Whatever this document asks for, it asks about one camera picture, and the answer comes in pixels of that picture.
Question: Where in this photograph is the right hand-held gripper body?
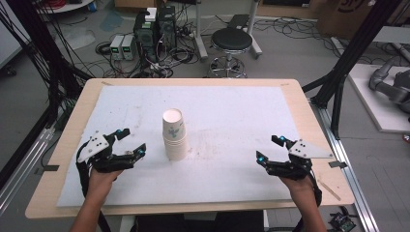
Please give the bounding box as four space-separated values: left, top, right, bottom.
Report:
265 138 336 182

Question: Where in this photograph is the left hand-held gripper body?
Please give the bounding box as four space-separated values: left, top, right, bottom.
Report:
75 133 136 174

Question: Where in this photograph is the stack of paper cups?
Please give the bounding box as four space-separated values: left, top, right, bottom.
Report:
161 108 189 162

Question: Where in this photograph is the person's left hand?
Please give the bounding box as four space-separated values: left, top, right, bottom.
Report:
86 168 124 196

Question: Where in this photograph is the person's right hand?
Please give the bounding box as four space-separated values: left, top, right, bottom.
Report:
278 174 319 201

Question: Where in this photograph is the thin wooden stick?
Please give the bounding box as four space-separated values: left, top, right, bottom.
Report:
317 179 341 201

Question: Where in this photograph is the white foam mat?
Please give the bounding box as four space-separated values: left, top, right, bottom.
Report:
56 85 323 208

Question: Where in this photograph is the white floor platform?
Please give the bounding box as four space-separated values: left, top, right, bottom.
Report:
347 63 410 133

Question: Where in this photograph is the green circuit board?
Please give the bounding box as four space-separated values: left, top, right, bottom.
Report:
328 212 357 232

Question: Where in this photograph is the grey bench power supply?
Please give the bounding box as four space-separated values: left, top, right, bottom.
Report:
109 34 125 61
121 34 138 61

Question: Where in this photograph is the person's dark clothing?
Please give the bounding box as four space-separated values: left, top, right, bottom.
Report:
130 211 265 232

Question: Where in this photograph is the black computer tower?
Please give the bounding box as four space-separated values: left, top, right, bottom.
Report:
157 5 178 49
132 11 159 64

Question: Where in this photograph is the white stand leg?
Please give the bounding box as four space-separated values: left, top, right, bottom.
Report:
246 0 263 60
192 0 209 61

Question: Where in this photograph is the black round stool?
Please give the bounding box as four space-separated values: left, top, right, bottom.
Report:
206 27 254 79

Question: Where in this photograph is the small white box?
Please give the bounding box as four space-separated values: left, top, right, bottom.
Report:
144 7 158 22

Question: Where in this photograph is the flat black pad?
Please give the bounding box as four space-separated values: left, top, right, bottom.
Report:
226 14 250 30

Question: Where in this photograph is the brown cardboard box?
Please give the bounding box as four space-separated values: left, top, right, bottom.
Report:
317 0 375 40

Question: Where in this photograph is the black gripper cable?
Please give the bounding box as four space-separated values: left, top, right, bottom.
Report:
294 169 324 232
75 141 112 232

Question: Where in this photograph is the aluminium floor rail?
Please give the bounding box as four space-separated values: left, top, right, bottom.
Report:
0 127 56 216
310 100 381 232

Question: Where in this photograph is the black metal frame post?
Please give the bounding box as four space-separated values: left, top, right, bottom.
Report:
303 0 404 140
6 0 85 107

